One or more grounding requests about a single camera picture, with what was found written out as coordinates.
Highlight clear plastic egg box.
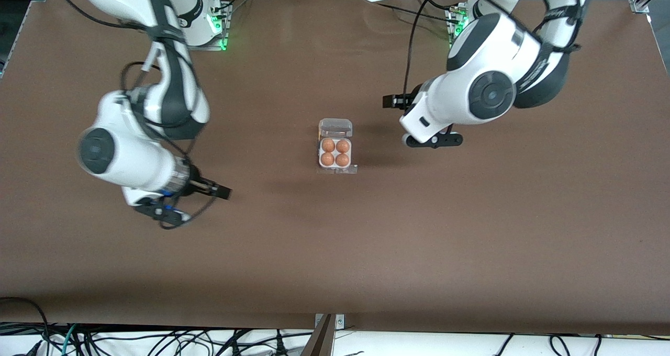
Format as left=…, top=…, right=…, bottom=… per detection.
left=318, top=118, right=354, bottom=169

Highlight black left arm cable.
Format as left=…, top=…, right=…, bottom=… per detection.
left=403, top=0, right=529, bottom=110

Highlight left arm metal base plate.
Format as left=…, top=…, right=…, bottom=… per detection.
left=445, top=5, right=469, bottom=45

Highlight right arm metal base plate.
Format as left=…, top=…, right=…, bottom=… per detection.
left=184, top=0, right=231, bottom=51

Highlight small metal bracket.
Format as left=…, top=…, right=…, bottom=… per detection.
left=314, top=313, right=346, bottom=329

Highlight teal cable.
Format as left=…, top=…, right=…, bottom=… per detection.
left=62, top=324, right=79, bottom=356

